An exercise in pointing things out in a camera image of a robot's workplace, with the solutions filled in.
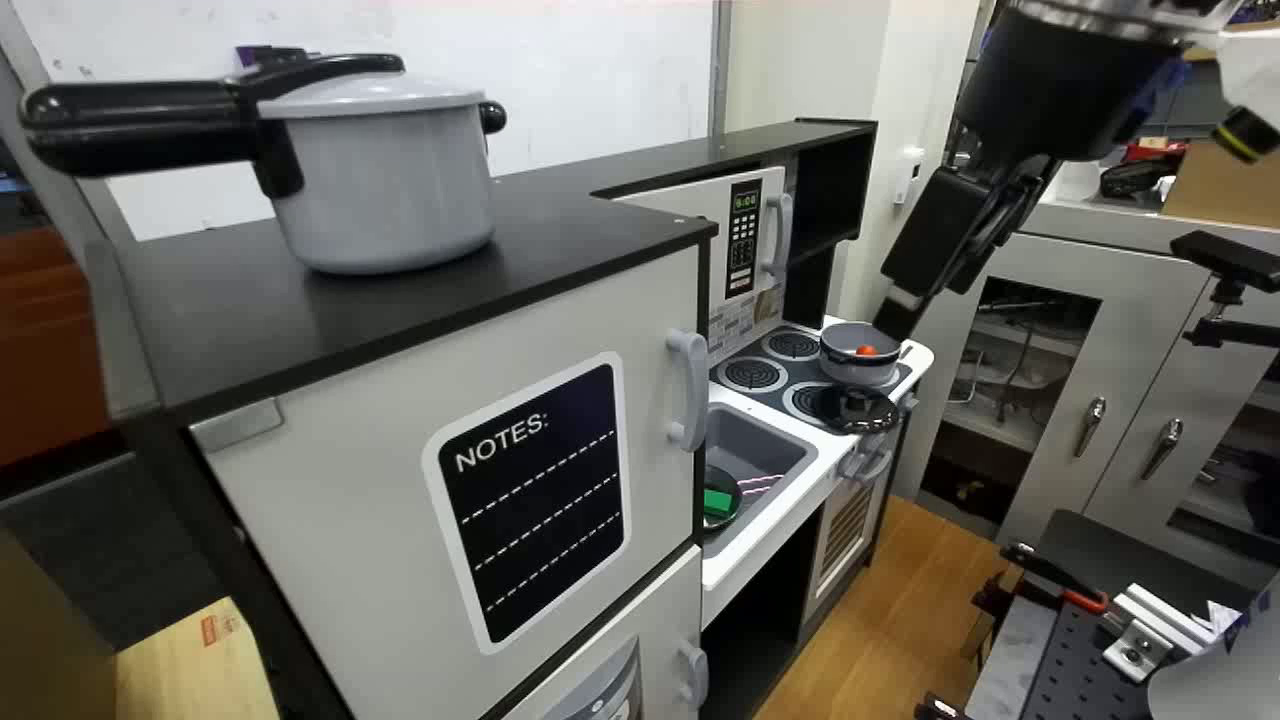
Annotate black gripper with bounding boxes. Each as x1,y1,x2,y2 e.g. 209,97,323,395
870,154,1058,345

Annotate black glass pot lid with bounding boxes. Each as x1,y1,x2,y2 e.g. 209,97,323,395
799,381,903,441

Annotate small grey pot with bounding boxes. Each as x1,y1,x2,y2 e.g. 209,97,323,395
812,314,908,395

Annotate grey toy stove top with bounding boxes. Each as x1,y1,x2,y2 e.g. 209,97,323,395
708,320,924,441

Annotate grey toy sink basin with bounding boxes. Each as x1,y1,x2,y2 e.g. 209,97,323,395
692,395,821,551

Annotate green block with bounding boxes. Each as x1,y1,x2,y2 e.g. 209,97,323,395
698,485,745,526

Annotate white pot with black lid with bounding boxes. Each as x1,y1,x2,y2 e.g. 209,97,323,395
14,40,512,281

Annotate white toy oven door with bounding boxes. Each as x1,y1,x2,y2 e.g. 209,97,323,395
794,444,900,632

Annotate toy microwave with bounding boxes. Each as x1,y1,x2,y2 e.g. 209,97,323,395
606,160,794,358

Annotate grey metal cabinet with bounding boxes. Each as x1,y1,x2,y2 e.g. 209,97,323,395
888,163,1280,590

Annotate small steel saucepan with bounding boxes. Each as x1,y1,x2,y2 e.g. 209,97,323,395
694,460,790,538

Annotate black clamp orange grip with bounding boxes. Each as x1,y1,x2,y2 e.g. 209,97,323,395
997,537,1113,620

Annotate cardboard box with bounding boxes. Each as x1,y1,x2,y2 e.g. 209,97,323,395
108,590,283,720
1159,130,1280,230

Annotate black perforated breadboard table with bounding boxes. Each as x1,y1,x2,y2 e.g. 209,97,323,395
961,505,1280,720

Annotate black notes chalkboard panel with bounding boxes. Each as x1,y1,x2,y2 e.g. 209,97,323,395
419,347,631,658

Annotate short aluminium extrusion pieces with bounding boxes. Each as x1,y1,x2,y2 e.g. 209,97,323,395
1095,580,1247,688

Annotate grey fridge dispenser panel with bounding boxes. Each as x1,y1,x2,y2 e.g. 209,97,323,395
566,639,647,720

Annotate light grey curved cover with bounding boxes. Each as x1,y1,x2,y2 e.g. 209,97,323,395
1140,567,1280,720

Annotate white toy kitchen playset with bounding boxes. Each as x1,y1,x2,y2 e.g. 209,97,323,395
114,116,941,720

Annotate brown wooden cabinet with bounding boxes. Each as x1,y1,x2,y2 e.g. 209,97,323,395
0,220,111,470

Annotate grey oven door handle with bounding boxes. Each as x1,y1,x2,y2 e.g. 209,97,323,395
834,444,895,488

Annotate long white door handle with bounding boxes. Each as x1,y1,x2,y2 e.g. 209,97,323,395
663,326,717,456

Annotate silver cabinet handle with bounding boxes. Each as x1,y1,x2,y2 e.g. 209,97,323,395
1073,390,1113,460
1140,412,1188,485

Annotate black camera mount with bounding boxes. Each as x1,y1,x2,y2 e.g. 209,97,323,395
1168,227,1280,356

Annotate small white door handle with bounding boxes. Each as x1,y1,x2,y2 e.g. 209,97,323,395
666,637,717,710

